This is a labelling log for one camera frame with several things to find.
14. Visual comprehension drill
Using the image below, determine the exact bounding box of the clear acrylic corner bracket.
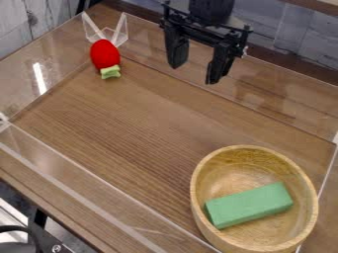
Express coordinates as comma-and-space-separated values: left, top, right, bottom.
80, 12, 128, 47

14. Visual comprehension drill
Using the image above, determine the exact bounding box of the brown wooden bowl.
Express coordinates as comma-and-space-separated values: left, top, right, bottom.
189, 145, 318, 253

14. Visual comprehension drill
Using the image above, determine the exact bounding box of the black table leg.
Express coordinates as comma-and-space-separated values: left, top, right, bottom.
33, 209, 48, 228

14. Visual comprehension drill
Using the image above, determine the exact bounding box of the green rectangular block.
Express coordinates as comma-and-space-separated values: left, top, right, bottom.
203, 182, 292, 229

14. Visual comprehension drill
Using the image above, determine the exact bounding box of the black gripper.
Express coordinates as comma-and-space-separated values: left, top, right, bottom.
160, 0, 252, 84

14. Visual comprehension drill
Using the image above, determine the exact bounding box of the red plush strawberry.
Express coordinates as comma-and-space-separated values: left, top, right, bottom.
89, 40, 121, 79

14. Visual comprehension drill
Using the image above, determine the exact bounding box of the black cable under table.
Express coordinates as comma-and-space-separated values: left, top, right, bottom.
0, 224, 43, 253

